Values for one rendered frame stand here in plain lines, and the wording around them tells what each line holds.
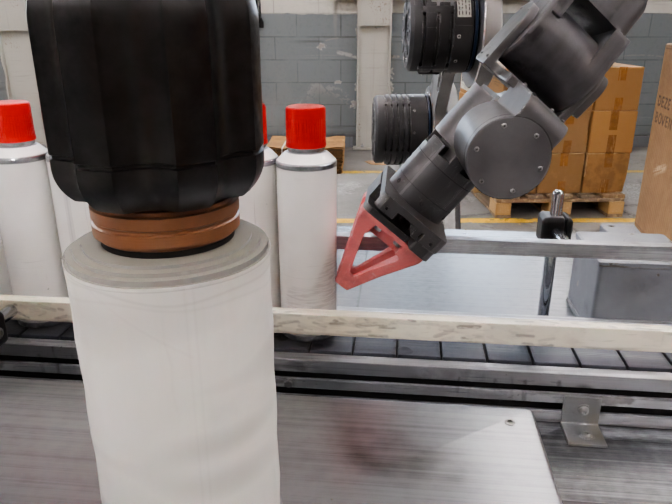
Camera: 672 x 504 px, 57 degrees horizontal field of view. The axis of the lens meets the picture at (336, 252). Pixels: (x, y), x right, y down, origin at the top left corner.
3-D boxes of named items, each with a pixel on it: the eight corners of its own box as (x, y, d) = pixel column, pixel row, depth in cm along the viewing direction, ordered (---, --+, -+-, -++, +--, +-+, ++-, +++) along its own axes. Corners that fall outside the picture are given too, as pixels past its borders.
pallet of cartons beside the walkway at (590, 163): (625, 217, 387) (651, 67, 356) (492, 218, 384) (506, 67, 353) (554, 172, 500) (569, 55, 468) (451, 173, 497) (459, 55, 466)
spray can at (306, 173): (274, 339, 56) (265, 109, 49) (289, 314, 61) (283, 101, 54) (331, 345, 55) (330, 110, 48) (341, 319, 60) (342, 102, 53)
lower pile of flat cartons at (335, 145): (262, 173, 496) (261, 146, 489) (271, 159, 547) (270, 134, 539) (343, 174, 494) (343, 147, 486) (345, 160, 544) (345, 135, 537)
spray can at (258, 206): (220, 333, 58) (204, 106, 50) (240, 309, 62) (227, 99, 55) (275, 338, 57) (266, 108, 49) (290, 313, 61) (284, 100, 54)
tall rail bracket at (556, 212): (536, 366, 62) (556, 205, 56) (523, 332, 68) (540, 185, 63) (569, 368, 61) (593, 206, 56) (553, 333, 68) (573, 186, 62)
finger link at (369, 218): (307, 271, 53) (379, 189, 50) (318, 243, 60) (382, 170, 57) (368, 319, 54) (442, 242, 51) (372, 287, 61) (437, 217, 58)
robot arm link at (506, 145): (600, 74, 50) (525, 0, 48) (664, 98, 40) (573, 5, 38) (493, 183, 54) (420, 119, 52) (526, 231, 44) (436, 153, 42)
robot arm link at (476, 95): (527, 111, 53) (479, 67, 51) (551, 129, 46) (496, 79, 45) (470, 172, 55) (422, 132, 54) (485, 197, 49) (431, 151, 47)
